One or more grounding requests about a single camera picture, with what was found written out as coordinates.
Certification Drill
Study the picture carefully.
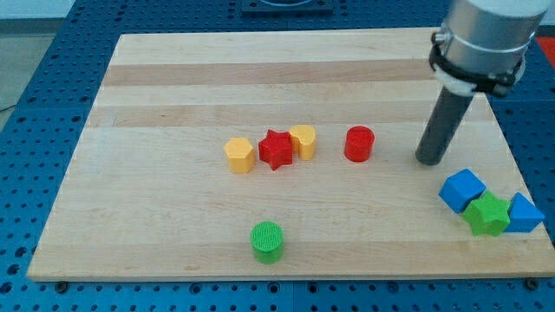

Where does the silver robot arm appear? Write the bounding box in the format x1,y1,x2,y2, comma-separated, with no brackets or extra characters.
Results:
429,0,552,97

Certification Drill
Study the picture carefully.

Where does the yellow heart block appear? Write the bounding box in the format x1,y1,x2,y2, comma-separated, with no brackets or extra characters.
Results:
289,125,317,160

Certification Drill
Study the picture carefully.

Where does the wooden board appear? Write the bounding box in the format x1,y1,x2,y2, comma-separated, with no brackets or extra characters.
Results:
27,28,554,282

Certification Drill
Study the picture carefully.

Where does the red star block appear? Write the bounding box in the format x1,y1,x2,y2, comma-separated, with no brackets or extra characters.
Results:
258,129,293,171

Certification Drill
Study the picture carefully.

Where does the yellow hexagon block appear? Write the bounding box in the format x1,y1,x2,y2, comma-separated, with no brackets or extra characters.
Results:
224,137,256,173

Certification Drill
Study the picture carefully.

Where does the red cylinder block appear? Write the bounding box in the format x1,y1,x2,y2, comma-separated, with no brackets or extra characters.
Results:
343,126,375,162

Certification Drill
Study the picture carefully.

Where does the green cylinder block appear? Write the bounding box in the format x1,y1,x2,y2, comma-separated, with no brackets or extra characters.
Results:
250,221,284,264

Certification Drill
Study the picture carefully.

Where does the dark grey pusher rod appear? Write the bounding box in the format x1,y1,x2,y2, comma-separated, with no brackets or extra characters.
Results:
415,87,473,166

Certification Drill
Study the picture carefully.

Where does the blue cube block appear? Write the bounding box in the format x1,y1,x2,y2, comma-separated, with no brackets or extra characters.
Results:
439,168,486,214

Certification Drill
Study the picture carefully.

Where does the green star block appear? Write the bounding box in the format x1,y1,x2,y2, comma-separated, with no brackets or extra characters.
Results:
462,191,511,237

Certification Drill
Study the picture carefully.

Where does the blue triangle block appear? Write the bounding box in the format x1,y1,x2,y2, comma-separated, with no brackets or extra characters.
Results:
505,192,545,233

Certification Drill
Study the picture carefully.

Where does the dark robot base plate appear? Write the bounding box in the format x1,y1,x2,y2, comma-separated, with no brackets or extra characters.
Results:
239,0,336,14

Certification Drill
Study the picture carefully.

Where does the black cable clamp on arm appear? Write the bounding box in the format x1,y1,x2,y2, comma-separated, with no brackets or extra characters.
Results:
428,27,527,97

